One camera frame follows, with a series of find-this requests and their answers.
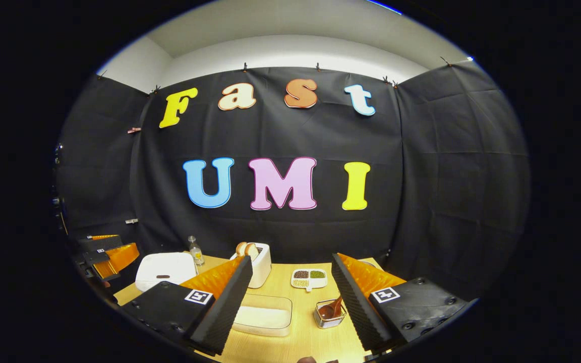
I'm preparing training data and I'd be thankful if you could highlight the row of black cloth clips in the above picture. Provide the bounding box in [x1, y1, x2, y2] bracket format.
[96, 55, 452, 96]

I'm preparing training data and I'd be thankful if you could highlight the white rice cooker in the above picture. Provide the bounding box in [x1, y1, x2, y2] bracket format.
[135, 252, 199, 293]

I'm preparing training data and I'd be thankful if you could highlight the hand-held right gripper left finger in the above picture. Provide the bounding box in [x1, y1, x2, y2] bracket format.
[122, 255, 254, 356]

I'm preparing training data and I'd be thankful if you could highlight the brown wooden spoon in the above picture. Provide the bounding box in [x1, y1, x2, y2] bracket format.
[318, 295, 344, 320]

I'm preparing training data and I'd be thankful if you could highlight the small glass bottle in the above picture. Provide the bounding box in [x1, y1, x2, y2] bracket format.
[188, 235, 205, 266]

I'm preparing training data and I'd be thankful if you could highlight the white toaster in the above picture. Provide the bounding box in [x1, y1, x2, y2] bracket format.
[230, 243, 272, 289]

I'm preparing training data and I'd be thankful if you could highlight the clear rice container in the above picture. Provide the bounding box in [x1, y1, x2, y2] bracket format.
[231, 294, 294, 337]

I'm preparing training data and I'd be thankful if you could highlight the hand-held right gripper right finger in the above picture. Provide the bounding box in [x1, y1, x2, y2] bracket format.
[331, 252, 473, 353]

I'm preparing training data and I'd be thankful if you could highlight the white divided grain dish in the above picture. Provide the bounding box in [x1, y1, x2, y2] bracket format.
[291, 268, 328, 292]

